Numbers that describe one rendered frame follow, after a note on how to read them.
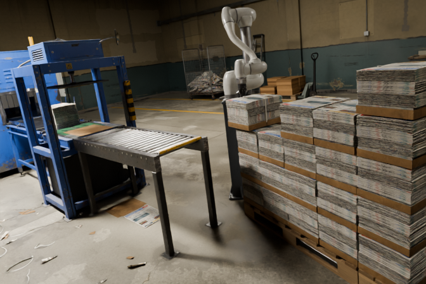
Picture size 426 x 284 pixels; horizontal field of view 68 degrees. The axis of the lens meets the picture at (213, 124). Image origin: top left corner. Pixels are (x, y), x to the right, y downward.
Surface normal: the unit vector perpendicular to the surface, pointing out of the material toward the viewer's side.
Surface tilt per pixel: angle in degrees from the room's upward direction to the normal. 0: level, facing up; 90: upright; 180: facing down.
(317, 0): 90
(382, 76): 90
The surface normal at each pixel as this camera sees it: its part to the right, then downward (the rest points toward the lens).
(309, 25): -0.67, 0.24
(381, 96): -0.86, 0.20
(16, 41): 0.73, 0.07
